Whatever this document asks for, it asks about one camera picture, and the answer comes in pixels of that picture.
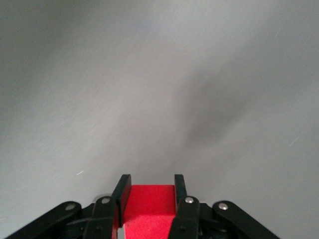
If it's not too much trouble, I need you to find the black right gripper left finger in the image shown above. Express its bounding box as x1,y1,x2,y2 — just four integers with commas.
4,174,132,239

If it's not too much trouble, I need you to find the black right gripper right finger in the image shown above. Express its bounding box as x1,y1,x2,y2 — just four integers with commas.
173,174,281,239

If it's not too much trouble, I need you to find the small red cube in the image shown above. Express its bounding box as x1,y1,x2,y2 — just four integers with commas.
121,184,177,239

